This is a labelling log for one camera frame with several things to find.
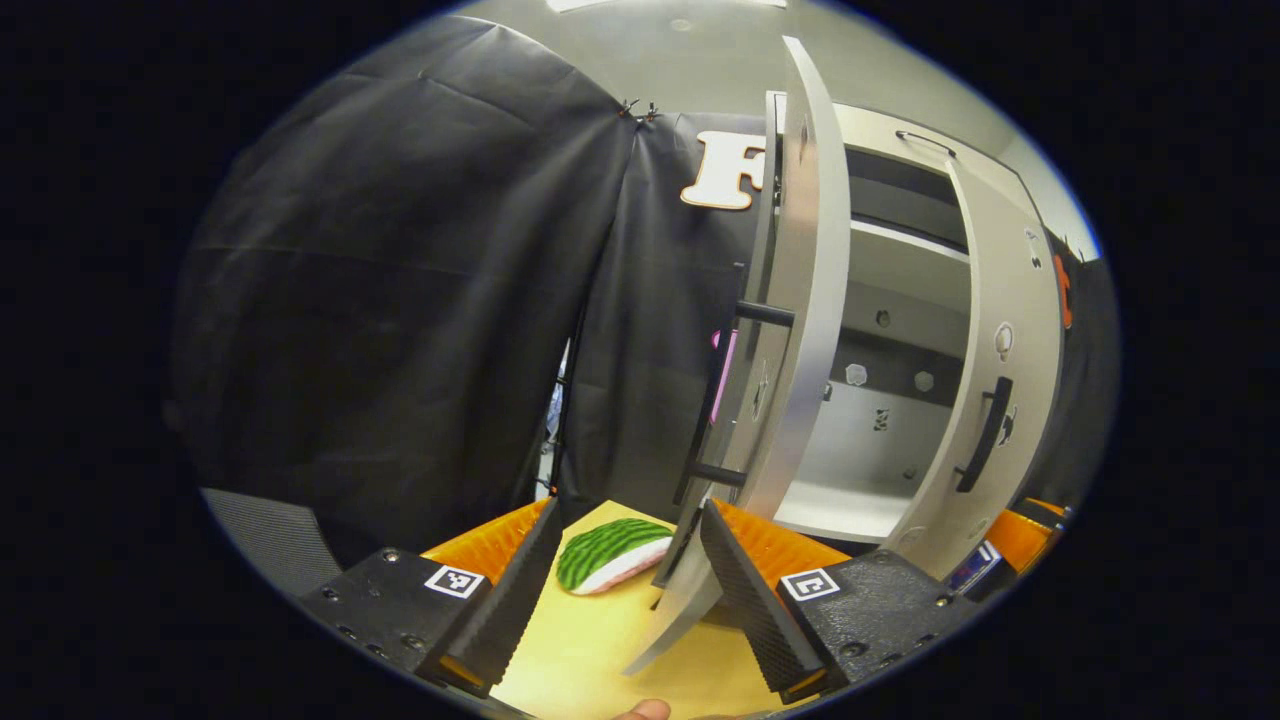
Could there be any watermelon slice toy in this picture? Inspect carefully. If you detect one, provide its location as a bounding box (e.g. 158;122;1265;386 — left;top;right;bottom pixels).
555;517;675;597

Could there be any white cabinet drawer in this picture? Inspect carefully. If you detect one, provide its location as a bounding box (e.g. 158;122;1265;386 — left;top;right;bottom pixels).
770;95;1033;201

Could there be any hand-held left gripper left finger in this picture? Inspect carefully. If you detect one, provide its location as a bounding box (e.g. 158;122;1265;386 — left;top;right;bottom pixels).
300;497;561;698

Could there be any black door handle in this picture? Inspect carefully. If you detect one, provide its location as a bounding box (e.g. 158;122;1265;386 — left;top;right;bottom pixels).
954;376;1015;495
672;300;797;507

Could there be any grey mesh chair back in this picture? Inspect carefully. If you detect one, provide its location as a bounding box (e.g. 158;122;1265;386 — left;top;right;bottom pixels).
200;487;343;598

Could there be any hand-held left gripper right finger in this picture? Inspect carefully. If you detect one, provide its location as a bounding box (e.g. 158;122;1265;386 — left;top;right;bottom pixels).
700;498;981;703

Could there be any white cabinet door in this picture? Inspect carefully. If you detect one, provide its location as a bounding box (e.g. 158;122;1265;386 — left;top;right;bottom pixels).
880;155;1063;583
625;37;851;676

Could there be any black drawer handle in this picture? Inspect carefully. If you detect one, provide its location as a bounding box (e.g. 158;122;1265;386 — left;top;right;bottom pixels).
894;129;957;160

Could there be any white grey cabinet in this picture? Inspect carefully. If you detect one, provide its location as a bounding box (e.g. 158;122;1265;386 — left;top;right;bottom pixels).
765;92;1063;547

